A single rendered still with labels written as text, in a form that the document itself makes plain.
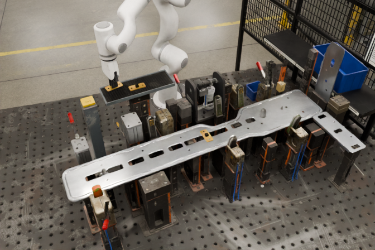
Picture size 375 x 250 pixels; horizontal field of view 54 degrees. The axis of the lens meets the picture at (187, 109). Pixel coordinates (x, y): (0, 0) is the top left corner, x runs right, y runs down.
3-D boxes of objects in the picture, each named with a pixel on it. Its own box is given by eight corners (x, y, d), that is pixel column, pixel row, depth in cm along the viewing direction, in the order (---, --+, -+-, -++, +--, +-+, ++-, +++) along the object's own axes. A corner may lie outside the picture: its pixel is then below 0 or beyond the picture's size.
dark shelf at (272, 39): (360, 119, 193) (362, 114, 191) (261, 39, 254) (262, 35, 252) (390, 106, 200) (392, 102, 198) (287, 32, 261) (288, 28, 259)
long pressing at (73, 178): (71, 209, 153) (70, 207, 152) (59, 171, 168) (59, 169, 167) (325, 112, 199) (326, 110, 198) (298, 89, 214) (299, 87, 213)
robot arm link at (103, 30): (121, 50, 168) (108, 43, 172) (118, 24, 159) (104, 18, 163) (107, 58, 163) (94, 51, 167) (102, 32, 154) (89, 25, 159)
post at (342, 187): (341, 193, 194) (357, 157, 175) (326, 178, 201) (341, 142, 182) (350, 188, 196) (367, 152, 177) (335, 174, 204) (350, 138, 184)
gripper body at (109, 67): (96, 52, 171) (100, 71, 178) (105, 62, 164) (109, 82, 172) (110, 47, 174) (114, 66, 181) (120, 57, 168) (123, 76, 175)
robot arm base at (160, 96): (149, 92, 243) (149, 71, 230) (177, 87, 248) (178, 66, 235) (157, 112, 231) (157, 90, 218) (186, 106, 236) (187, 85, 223)
